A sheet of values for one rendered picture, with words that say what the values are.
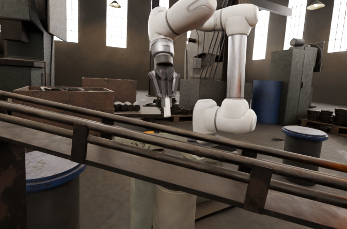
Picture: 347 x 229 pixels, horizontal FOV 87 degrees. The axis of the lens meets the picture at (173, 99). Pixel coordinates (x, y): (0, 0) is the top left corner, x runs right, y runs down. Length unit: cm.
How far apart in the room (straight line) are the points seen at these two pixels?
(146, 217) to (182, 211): 24
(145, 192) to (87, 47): 1142
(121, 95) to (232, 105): 300
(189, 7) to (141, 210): 70
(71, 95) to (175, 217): 186
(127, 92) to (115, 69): 805
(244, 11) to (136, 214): 108
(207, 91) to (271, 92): 131
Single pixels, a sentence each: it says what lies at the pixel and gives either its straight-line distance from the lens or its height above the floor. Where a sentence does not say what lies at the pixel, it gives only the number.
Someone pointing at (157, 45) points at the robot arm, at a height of 92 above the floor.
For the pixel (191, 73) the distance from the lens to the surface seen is 611.
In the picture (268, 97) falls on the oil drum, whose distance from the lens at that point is 409.
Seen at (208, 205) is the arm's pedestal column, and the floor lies 2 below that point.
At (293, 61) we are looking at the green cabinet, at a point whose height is 126.
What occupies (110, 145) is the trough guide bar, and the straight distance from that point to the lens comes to 28.
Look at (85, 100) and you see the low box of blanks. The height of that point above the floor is 52.
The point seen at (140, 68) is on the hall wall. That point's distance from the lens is 1210.
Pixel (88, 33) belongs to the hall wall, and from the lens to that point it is 1205.
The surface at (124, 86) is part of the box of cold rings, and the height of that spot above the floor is 60.
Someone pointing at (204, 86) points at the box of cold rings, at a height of 70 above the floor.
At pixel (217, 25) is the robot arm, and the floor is 114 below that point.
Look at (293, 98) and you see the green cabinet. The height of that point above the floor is 55.
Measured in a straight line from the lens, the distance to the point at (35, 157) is 102.
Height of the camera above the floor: 80
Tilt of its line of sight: 6 degrees down
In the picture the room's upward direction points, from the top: 3 degrees clockwise
